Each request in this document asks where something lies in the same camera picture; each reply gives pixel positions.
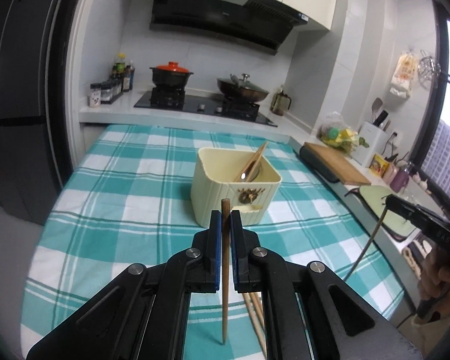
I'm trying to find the wooden chopstick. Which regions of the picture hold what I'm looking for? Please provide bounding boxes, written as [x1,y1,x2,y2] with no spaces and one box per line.
[234,141,268,181]
[250,292,265,329]
[243,292,267,357]
[344,207,389,282]
[221,198,231,344]

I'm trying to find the person right hand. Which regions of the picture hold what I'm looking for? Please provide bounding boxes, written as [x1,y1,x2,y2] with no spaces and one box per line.
[418,246,450,319]

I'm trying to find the green mat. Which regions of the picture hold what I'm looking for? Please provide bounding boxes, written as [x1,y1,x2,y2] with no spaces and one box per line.
[346,185,416,242]

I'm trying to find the purple cup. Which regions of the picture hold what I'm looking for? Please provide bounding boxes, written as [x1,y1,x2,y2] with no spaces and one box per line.
[389,163,414,194]

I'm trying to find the cream utensil holder box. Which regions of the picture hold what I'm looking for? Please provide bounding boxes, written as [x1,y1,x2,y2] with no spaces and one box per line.
[191,148,282,228]

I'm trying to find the metal spoon left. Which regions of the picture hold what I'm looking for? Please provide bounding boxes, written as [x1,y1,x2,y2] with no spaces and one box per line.
[235,163,262,182]

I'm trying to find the yellow packet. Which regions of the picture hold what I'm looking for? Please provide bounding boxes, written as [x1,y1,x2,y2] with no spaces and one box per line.
[369,154,389,178]

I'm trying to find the teal plaid tablecloth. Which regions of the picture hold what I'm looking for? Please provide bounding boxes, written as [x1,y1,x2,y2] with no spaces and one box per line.
[20,123,406,360]

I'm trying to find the white utensil caddy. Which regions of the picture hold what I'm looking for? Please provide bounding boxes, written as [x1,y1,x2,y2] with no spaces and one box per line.
[352,97,393,168]

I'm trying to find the wooden cutting board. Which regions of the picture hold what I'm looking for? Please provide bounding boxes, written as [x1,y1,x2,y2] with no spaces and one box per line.
[299,142,371,186]

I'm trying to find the bag of colourful sponges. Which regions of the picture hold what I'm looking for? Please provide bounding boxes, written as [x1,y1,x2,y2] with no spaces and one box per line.
[319,111,370,155]

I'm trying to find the dark water jug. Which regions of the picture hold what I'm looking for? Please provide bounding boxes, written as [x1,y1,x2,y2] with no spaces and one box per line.
[270,86,292,116]

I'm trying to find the black gas stove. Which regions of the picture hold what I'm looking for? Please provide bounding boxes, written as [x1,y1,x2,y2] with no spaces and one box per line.
[134,88,277,128]

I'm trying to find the black wok with lid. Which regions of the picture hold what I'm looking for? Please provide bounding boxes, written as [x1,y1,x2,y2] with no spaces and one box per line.
[217,74,269,103]

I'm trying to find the black pot orange lid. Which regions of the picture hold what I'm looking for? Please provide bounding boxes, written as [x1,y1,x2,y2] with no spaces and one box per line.
[150,61,193,89]

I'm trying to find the spice rack with jars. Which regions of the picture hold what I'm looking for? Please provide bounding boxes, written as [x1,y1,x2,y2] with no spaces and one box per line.
[88,79,122,108]

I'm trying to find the sauce bottles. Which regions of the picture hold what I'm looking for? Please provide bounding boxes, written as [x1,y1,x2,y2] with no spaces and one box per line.
[112,53,136,92]

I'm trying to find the black refrigerator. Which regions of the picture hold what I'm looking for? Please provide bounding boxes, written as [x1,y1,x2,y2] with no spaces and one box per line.
[0,0,62,225]

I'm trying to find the black range hood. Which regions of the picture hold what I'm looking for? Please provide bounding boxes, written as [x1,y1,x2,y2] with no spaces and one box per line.
[150,0,309,55]

